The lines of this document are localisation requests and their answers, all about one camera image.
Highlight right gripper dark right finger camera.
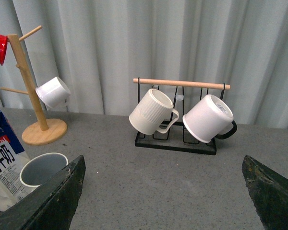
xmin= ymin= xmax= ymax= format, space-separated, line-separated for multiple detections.
xmin=241 ymin=155 xmax=288 ymax=230

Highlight right gripper dark left finger camera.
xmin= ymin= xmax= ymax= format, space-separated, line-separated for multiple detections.
xmin=0 ymin=155 xmax=86 ymax=230

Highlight white cup grey inside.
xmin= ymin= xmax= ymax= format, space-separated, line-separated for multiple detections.
xmin=19 ymin=152 xmax=69 ymax=194

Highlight blue white milk carton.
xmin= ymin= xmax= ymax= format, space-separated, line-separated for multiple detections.
xmin=0 ymin=110 xmax=30 ymax=211

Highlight wooden mug tree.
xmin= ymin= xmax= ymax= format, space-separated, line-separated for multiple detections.
xmin=1 ymin=25 xmax=68 ymax=146

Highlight white mug on tree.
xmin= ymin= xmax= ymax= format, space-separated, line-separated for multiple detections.
xmin=36 ymin=77 xmax=71 ymax=109

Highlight cream ribbed mug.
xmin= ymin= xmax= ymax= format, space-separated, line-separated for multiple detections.
xmin=129 ymin=88 xmax=180 ymax=135

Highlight white mug black handle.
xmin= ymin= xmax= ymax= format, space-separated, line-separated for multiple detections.
xmin=182 ymin=94 xmax=237 ymax=143

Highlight black wire mug rack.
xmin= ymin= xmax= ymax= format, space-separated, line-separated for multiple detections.
xmin=133 ymin=78 xmax=230 ymax=155

